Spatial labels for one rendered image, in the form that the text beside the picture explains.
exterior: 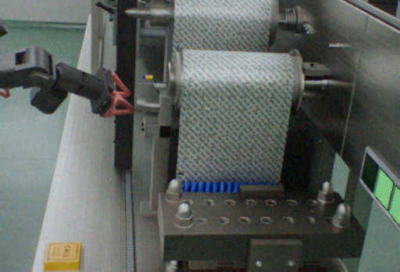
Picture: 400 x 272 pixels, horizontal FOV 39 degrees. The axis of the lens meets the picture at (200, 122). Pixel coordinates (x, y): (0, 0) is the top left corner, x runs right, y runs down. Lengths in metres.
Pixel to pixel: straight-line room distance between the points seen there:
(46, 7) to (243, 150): 5.74
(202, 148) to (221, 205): 0.13
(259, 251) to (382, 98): 0.36
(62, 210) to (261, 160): 0.49
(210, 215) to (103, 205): 0.36
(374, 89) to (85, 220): 0.71
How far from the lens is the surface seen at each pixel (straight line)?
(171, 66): 1.20
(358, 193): 1.55
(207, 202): 1.20
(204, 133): 1.21
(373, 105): 1.07
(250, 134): 1.23
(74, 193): 1.47
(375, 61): 1.07
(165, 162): 1.32
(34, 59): 1.26
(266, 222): 1.17
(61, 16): 6.85
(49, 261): 1.20
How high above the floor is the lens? 1.64
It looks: 23 degrees down
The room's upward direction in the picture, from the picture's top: 5 degrees clockwise
